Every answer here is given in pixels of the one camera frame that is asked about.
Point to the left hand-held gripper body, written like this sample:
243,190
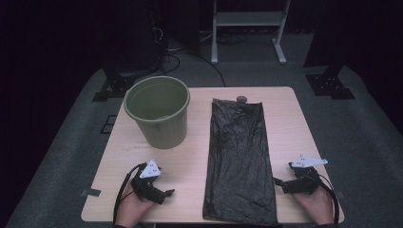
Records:
145,186

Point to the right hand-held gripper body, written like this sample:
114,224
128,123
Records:
302,182

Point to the black plastic garbage bag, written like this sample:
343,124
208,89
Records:
240,158

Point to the green plastic trash bin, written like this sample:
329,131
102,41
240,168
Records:
164,133

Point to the person's left hand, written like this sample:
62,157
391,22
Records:
131,209

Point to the person's right hand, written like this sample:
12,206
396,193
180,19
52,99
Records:
316,205

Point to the grey tape strip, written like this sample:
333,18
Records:
92,192
341,194

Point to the dark equipment cabinet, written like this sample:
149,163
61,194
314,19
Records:
136,38

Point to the black stand base plate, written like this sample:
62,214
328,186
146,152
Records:
329,85
114,85

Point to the white metal stand frame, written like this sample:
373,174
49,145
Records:
248,18

